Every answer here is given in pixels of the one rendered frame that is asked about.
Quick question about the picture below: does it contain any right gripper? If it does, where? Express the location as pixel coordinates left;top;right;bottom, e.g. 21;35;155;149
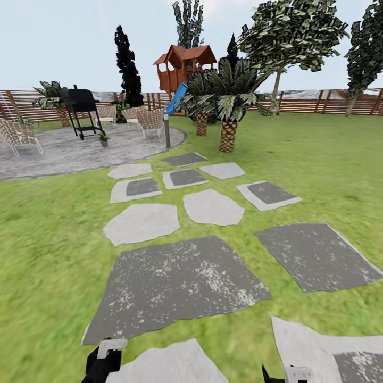
261;364;306;383

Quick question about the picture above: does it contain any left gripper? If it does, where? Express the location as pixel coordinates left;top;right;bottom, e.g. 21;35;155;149
86;349;122;380

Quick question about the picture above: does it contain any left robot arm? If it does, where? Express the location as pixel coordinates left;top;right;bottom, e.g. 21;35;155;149
81;338;127;383

